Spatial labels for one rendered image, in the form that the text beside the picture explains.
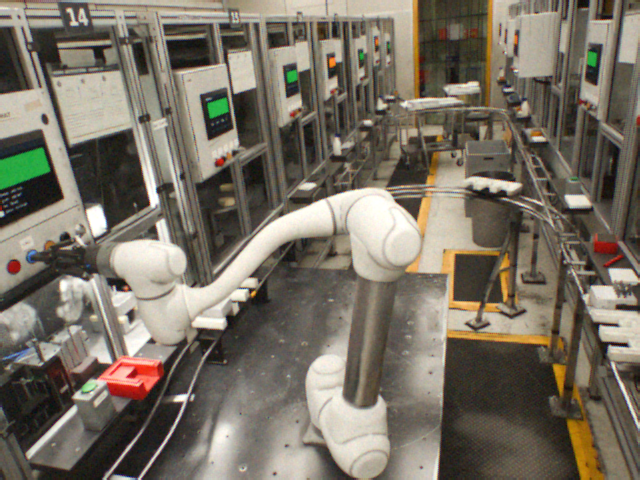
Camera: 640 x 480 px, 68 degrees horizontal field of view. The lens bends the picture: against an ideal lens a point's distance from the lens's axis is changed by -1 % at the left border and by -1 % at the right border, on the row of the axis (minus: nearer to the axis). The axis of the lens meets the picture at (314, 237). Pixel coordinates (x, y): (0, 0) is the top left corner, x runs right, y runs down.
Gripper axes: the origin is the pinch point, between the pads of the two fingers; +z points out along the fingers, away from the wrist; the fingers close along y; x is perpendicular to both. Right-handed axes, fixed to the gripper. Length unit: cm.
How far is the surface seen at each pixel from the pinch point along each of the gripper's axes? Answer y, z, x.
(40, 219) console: 8.1, 4.2, -6.5
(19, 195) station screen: 16.9, 1.9, -1.0
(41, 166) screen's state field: 21.8, 1.9, -10.2
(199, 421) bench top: -74, -19, -21
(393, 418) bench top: -74, -85, -34
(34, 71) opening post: 45, 5, -21
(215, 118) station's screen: 16, 2, -109
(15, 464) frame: -49, 5, 25
